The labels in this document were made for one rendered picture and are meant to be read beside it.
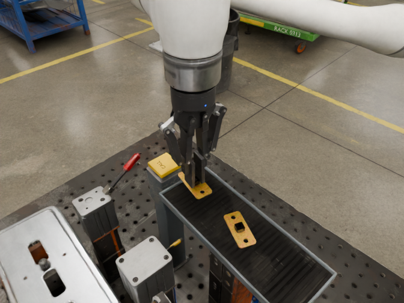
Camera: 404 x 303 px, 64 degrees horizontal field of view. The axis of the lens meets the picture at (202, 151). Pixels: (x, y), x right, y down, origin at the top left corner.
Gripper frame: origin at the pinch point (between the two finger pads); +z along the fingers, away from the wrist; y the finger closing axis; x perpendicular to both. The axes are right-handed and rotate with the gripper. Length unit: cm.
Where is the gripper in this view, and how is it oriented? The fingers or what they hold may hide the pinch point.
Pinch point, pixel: (194, 169)
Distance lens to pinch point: 66.3
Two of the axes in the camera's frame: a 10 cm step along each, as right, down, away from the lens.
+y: -8.4, 3.6, -4.0
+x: 5.4, 5.7, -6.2
